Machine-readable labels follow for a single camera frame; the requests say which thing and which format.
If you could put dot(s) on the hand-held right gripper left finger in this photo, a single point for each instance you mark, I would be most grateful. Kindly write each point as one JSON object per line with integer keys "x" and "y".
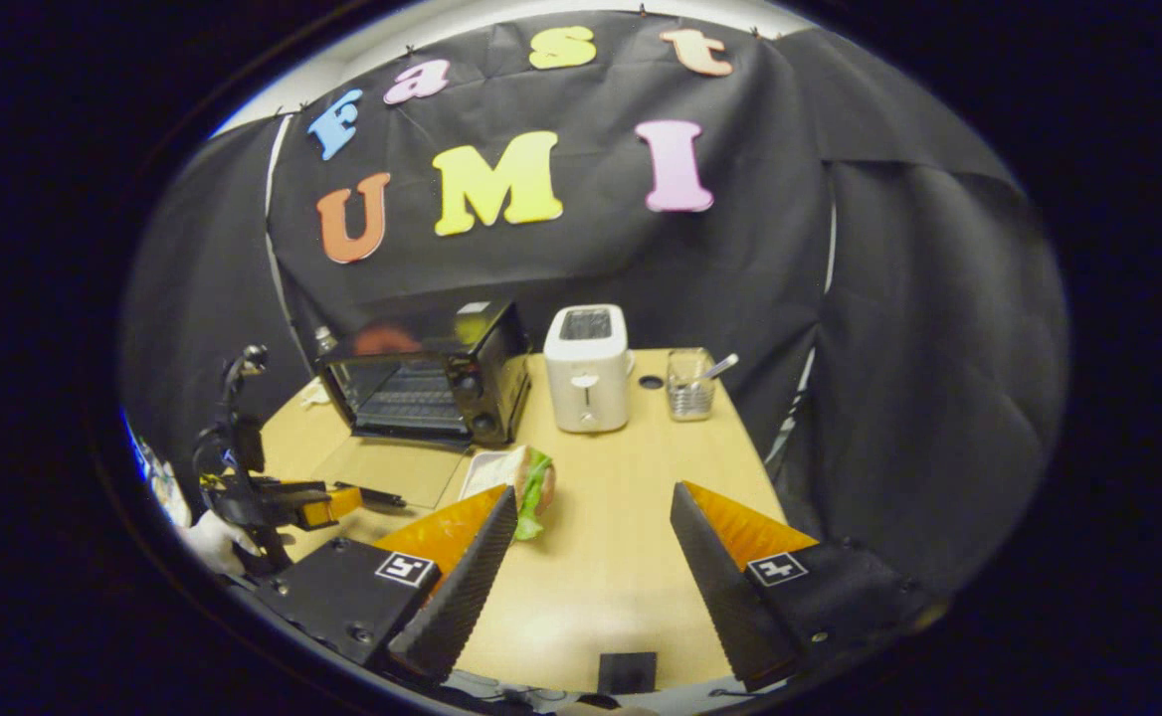
{"x": 457, "y": 597}

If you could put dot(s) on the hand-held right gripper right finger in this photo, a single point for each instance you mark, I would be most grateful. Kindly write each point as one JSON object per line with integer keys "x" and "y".
{"x": 725, "y": 587}

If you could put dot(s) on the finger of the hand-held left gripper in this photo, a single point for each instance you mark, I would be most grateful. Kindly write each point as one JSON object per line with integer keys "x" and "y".
{"x": 372, "y": 494}
{"x": 327, "y": 507}

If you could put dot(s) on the sandwich with lettuce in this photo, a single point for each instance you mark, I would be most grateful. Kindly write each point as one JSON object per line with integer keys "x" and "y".
{"x": 533, "y": 487}

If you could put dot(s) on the black electric oven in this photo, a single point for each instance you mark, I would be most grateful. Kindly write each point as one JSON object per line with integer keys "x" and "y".
{"x": 491, "y": 358}

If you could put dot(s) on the white divided snack plate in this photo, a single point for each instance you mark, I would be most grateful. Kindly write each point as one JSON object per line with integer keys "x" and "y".
{"x": 314, "y": 395}

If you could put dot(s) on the white rectangular tray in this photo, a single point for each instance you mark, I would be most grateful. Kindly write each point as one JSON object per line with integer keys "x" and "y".
{"x": 486, "y": 472}

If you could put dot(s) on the black table clamp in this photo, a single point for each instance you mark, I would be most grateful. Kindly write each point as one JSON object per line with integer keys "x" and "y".
{"x": 627, "y": 672}

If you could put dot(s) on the clear plastic water bottle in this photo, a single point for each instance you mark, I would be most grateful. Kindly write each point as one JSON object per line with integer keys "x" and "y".
{"x": 323, "y": 340}

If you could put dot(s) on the clear ribbed glass holder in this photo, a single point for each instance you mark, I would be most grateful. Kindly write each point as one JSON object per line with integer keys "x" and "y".
{"x": 690, "y": 393}

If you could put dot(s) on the white toaster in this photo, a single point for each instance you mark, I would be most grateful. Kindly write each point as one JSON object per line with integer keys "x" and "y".
{"x": 588, "y": 373}

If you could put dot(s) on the black backdrop cloth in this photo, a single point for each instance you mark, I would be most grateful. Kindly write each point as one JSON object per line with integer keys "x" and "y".
{"x": 740, "y": 249}

